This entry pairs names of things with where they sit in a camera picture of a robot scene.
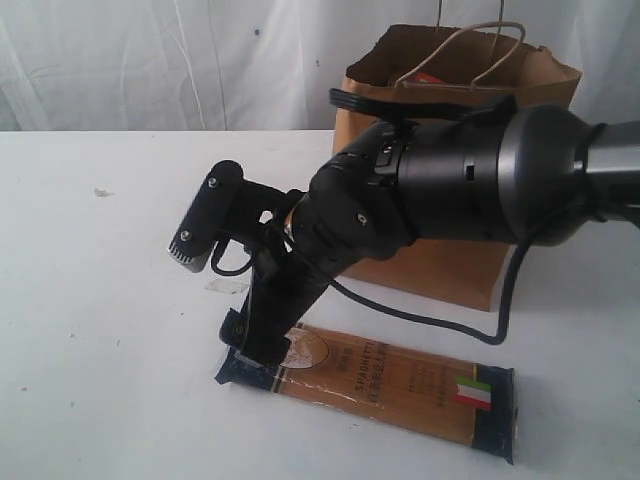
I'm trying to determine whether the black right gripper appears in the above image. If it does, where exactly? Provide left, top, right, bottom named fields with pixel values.
left=219, top=190, right=370, bottom=366

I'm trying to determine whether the spaghetti packet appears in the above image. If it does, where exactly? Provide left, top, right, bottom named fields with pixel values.
left=214, top=308, right=516, bottom=452

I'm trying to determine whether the large brown paper bag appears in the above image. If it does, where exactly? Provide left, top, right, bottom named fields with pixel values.
left=341, top=18, right=581, bottom=311

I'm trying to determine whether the small brown orange-label pouch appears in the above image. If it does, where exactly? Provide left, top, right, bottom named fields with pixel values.
left=409, top=72, right=444, bottom=86

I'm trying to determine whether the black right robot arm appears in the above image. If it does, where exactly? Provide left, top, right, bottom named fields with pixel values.
left=219, top=105, right=639, bottom=366

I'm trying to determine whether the clear tape patch on table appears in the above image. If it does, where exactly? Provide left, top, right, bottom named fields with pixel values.
left=204, top=278, right=249, bottom=295

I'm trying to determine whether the white backdrop curtain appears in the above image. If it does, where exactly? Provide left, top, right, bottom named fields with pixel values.
left=1, top=0, right=639, bottom=131

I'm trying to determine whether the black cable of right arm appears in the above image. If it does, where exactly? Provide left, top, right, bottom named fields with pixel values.
left=209, top=87, right=609, bottom=347

